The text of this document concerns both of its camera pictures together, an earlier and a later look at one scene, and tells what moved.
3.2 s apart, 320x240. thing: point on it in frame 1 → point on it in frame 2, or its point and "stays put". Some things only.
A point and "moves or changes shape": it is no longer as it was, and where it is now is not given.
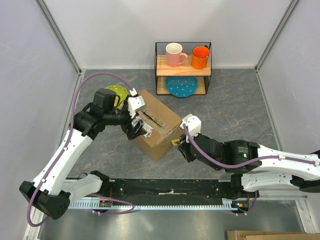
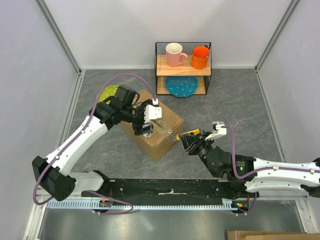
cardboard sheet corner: x=255 y=235 stays put
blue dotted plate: x=181 y=86 stays put
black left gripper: x=133 y=132 → x=139 y=128
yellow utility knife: x=174 y=142 moves or changes shape
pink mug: x=175 y=57 stays put
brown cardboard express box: x=163 y=124 stays put
